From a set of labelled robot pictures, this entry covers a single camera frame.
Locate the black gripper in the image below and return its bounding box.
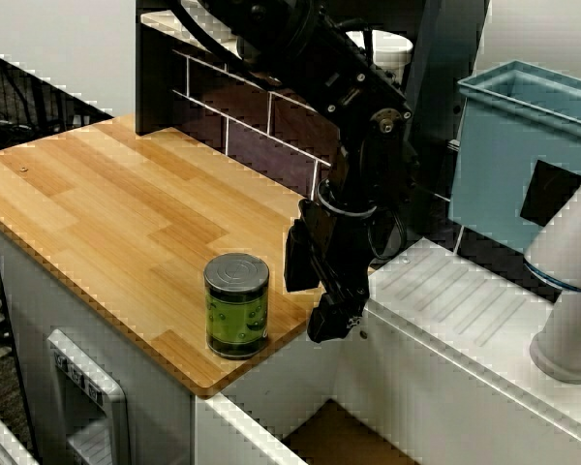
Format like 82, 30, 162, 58
283, 186, 377, 344

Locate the green can with grey lid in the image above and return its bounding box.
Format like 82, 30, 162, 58
202, 252, 271, 360

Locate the white toy kitchen cabinet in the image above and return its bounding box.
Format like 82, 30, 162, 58
0, 212, 581, 465

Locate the dark tile backsplash panel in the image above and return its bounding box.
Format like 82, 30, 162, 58
171, 47, 454, 204

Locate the blue plastic bin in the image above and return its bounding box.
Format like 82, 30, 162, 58
447, 58, 581, 253

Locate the wooden countertop board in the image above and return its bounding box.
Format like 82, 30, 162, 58
0, 113, 379, 401

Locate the grey appliance control panel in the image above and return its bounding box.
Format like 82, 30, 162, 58
46, 328, 131, 465

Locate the white lidded jar with print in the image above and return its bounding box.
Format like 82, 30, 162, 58
346, 28, 414, 81

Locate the white toy faucet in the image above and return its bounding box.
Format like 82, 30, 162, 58
522, 154, 581, 387

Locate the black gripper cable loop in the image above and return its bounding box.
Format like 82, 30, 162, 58
366, 205, 409, 263

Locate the dark shelf frame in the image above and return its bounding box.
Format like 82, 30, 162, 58
135, 0, 493, 243

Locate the black wire mesh basket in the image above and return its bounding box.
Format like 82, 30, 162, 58
0, 47, 113, 154

